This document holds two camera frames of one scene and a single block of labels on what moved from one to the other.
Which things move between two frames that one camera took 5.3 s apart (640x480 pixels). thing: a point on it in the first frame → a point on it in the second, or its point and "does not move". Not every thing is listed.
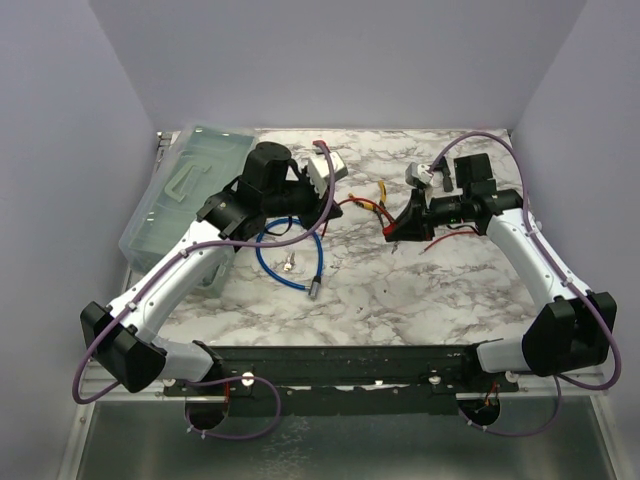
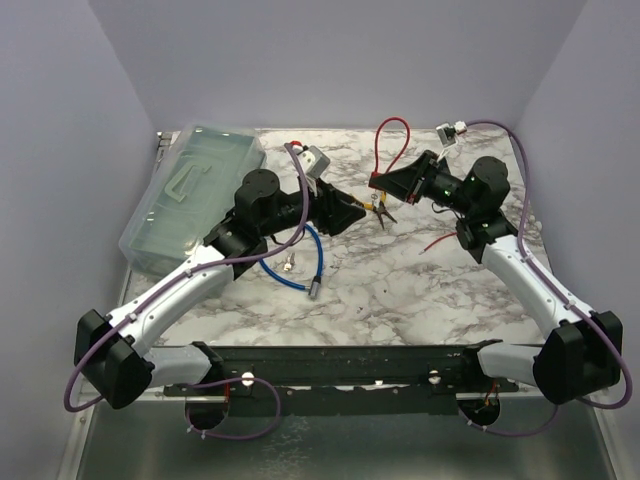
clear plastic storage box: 202,160 does not move
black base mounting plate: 379,380 does not move
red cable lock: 392,227 → 392,136
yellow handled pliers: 372,207 does not move
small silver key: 290,261 does not move
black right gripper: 413,223 → 407,184
